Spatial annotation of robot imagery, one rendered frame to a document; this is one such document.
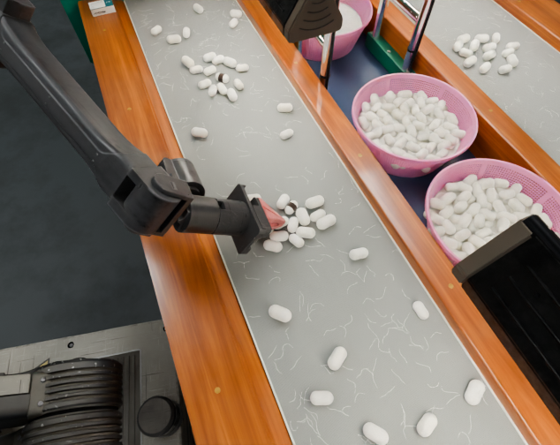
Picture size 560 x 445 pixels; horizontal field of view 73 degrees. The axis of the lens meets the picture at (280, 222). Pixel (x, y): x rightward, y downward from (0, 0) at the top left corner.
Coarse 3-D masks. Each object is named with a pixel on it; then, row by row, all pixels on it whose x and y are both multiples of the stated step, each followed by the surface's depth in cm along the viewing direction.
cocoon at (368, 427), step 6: (366, 426) 52; (372, 426) 52; (378, 426) 52; (366, 432) 52; (372, 432) 51; (378, 432) 51; (384, 432) 52; (372, 438) 51; (378, 438) 51; (384, 438) 51; (378, 444) 51; (384, 444) 51
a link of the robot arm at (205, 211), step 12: (192, 192) 57; (192, 204) 53; (204, 204) 54; (216, 204) 56; (180, 216) 53; (192, 216) 53; (204, 216) 54; (216, 216) 55; (180, 228) 54; (192, 228) 54; (204, 228) 55
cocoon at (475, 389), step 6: (474, 384) 54; (480, 384) 54; (468, 390) 54; (474, 390) 54; (480, 390) 54; (468, 396) 54; (474, 396) 53; (480, 396) 54; (468, 402) 54; (474, 402) 53
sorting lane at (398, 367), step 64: (128, 0) 109; (192, 0) 109; (256, 64) 94; (192, 128) 83; (256, 128) 83; (320, 128) 83; (256, 192) 74; (320, 192) 74; (256, 256) 67; (320, 256) 67; (384, 256) 67; (256, 320) 61; (320, 320) 61; (384, 320) 61; (320, 384) 56; (384, 384) 56; (448, 384) 56
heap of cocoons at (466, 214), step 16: (448, 192) 74; (464, 192) 74; (480, 192) 74; (496, 192) 76; (512, 192) 74; (432, 208) 74; (448, 208) 72; (464, 208) 72; (480, 208) 72; (496, 208) 72; (512, 208) 73; (528, 208) 74; (448, 224) 70; (464, 224) 70; (480, 224) 70; (496, 224) 72; (512, 224) 71; (448, 240) 68; (464, 240) 70; (480, 240) 68; (464, 256) 66
